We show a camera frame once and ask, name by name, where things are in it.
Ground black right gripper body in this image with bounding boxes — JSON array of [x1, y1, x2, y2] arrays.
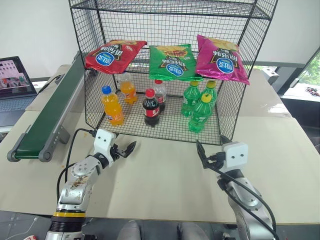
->
[[206, 150, 226, 174]]

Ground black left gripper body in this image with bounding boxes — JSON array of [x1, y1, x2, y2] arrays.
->
[[109, 143, 127, 164]]

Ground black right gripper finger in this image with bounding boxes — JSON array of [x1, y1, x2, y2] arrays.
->
[[219, 134, 233, 147], [195, 139, 210, 170]]

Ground green conveyor belt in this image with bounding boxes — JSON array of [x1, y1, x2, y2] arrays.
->
[[6, 51, 87, 164]]

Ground orange soda bottle blue cap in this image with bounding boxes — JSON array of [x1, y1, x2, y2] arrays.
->
[[100, 85, 125, 127]]

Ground green soda bottle yellow cap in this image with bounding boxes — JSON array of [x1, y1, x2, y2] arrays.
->
[[201, 80, 218, 114], [187, 92, 213, 134], [180, 80, 201, 118]]

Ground cola bottle red cap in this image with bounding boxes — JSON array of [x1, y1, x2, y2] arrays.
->
[[152, 79, 167, 114], [141, 88, 161, 128]]

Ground orange soda bottle clear cap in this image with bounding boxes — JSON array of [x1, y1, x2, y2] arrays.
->
[[117, 72, 139, 105]]

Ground grey rounded shape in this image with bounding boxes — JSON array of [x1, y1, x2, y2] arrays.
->
[[116, 220, 141, 240], [176, 221, 214, 240]]

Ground red chip bag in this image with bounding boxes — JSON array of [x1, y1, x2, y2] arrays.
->
[[84, 39, 148, 75]]

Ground magenta chip bag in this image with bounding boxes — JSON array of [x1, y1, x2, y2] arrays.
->
[[195, 34, 251, 86]]

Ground green chip bag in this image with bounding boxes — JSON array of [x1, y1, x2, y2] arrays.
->
[[148, 44, 204, 82]]

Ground grey laptop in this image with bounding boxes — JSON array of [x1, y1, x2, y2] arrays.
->
[[0, 56, 39, 127]]

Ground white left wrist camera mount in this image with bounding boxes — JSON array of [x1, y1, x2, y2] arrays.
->
[[93, 128, 117, 158]]

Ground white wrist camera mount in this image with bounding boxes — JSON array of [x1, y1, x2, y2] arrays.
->
[[93, 128, 117, 158], [222, 141, 249, 174]]

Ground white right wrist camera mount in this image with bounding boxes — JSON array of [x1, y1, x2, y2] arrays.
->
[[222, 141, 249, 174]]

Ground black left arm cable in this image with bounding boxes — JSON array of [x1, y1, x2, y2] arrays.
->
[[56, 128, 98, 202]]

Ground black laptop charger cable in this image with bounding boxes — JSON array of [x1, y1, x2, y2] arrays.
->
[[36, 74, 63, 95]]

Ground white floor cable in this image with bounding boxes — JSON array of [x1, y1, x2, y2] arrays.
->
[[23, 216, 40, 235]]

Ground black wire mesh rack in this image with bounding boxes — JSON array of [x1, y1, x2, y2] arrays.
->
[[67, 0, 280, 146]]

